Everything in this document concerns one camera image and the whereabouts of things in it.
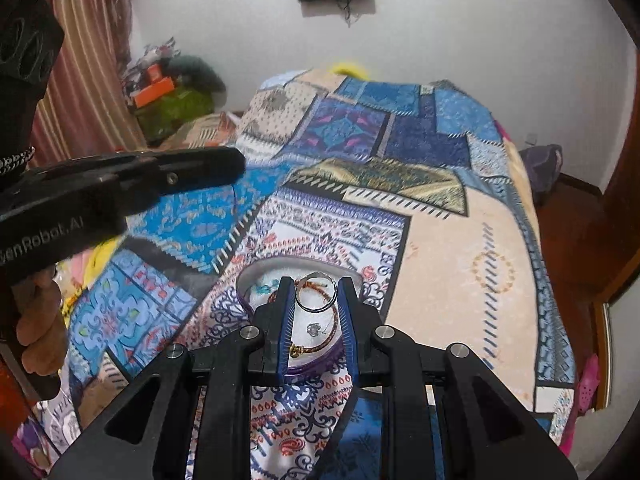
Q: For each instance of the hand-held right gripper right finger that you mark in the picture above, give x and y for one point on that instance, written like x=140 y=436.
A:
x=348 y=327

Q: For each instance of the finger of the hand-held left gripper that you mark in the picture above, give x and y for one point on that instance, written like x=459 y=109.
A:
x=195 y=170

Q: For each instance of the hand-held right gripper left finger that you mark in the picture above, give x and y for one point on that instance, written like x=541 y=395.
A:
x=287 y=325

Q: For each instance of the purple round jewelry box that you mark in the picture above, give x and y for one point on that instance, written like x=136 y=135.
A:
x=260 y=272

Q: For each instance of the person's left forearm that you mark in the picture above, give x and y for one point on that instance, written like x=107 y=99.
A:
x=25 y=50

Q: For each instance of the person's left hand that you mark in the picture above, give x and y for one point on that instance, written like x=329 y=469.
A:
x=45 y=315

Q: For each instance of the orange bangle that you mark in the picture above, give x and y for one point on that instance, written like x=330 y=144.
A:
x=330 y=332

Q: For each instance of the silver heart earring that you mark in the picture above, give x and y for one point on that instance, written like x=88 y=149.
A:
x=314 y=330

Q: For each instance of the turquoise bead earring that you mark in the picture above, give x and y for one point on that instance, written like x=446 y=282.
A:
x=262 y=290

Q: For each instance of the yellow and pink cloth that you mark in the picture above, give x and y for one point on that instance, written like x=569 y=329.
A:
x=95 y=260

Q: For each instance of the green bag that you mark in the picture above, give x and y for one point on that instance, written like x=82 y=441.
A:
x=175 y=110

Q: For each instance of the orange box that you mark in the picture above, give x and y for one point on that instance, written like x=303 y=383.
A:
x=155 y=91

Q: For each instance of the dark fluffy cloth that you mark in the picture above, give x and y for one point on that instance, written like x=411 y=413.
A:
x=197 y=72

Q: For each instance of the printed patchwork blanket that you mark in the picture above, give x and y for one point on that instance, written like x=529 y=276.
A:
x=450 y=240

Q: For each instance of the striped pink curtain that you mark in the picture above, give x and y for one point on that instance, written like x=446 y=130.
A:
x=95 y=60

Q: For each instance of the pink slipper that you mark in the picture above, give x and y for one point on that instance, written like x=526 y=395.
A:
x=590 y=385

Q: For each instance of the purple bag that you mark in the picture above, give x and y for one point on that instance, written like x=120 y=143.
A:
x=542 y=170

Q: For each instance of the wooden wardrobe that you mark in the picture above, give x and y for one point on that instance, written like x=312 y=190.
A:
x=622 y=200

